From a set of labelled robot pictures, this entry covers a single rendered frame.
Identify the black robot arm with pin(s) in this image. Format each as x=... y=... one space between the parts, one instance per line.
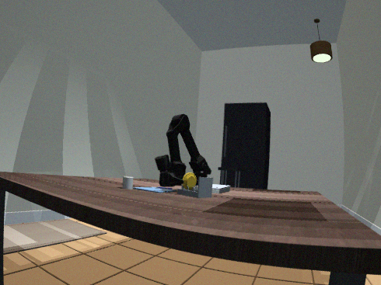
x=181 y=124

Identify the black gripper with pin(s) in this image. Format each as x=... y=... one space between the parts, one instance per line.
x=171 y=179

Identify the yellow plate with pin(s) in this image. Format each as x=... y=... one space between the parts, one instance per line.
x=189 y=180

